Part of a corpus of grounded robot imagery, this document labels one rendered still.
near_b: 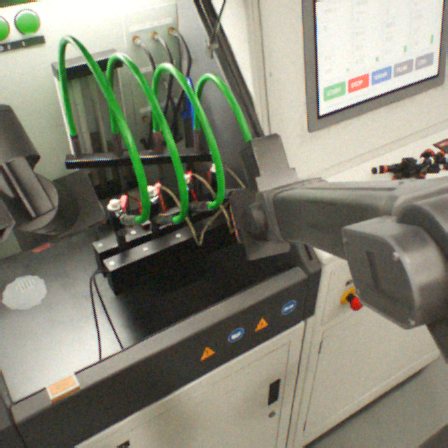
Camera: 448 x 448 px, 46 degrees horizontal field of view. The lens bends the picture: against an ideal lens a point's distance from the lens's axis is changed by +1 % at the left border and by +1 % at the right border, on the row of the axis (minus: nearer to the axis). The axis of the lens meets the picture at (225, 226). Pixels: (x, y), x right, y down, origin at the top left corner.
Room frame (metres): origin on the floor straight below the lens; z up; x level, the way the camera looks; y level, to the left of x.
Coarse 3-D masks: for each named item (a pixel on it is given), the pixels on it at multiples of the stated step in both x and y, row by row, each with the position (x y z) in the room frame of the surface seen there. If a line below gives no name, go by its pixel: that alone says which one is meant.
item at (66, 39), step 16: (64, 48) 0.92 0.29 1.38; (80, 48) 0.82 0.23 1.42; (64, 64) 0.95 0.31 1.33; (96, 64) 0.79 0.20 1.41; (64, 80) 0.96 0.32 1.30; (64, 96) 0.97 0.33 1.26; (112, 96) 0.74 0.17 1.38; (112, 112) 0.72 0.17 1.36; (128, 128) 0.70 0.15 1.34; (128, 144) 0.69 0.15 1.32; (144, 176) 0.67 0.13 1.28; (144, 192) 0.66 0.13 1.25; (144, 208) 0.66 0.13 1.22
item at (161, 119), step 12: (120, 60) 0.89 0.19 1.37; (108, 72) 0.96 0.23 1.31; (132, 72) 0.85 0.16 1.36; (144, 84) 0.82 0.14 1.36; (156, 108) 0.79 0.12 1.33; (168, 132) 0.76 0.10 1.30; (120, 144) 0.99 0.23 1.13; (168, 144) 0.75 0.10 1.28; (120, 156) 0.98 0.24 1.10; (180, 168) 0.73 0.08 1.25; (180, 180) 0.72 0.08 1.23; (180, 192) 0.72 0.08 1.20; (156, 216) 0.83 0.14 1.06; (168, 216) 0.78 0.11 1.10; (180, 216) 0.73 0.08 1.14
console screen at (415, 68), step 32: (320, 0) 1.14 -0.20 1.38; (352, 0) 1.19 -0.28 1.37; (384, 0) 1.24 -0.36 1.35; (416, 0) 1.29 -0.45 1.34; (320, 32) 1.13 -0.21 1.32; (352, 32) 1.18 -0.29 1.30; (384, 32) 1.22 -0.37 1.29; (416, 32) 1.28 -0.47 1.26; (320, 64) 1.11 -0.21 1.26; (352, 64) 1.16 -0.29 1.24; (384, 64) 1.21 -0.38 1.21; (416, 64) 1.26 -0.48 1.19; (320, 96) 1.10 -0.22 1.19; (352, 96) 1.15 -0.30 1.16; (384, 96) 1.20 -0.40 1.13; (320, 128) 1.08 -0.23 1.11
